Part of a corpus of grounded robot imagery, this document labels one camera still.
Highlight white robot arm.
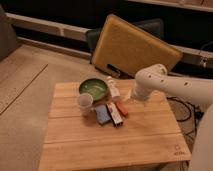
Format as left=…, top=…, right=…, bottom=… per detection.
left=131, top=64, right=213, bottom=171

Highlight white cream bottle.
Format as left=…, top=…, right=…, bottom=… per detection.
left=107, top=76, right=120, bottom=99

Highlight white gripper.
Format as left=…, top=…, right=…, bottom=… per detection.
left=130, top=86, right=149, bottom=101

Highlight dark chair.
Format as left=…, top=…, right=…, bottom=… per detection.
left=86, top=19, right=164, bottom=54

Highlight black cables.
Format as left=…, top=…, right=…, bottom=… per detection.
left=166, top=95, right=205, bottom=141

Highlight yellow cushion board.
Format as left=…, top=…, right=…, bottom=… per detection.
left=92, top=14, right=183, bottom=77

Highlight dark red-white box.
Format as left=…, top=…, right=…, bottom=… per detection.
left=107, top=103, right=123, bottom=127

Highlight white ceramic cup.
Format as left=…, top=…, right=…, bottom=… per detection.
left=77, top=93, right=93, bottom=116

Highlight green ceramic bowl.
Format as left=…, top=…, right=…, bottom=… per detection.
left=79, top=78, right=108, bottom=101

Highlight orange red pepper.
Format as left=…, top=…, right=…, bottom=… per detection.
left=115, top=101, right=128, bottom=117

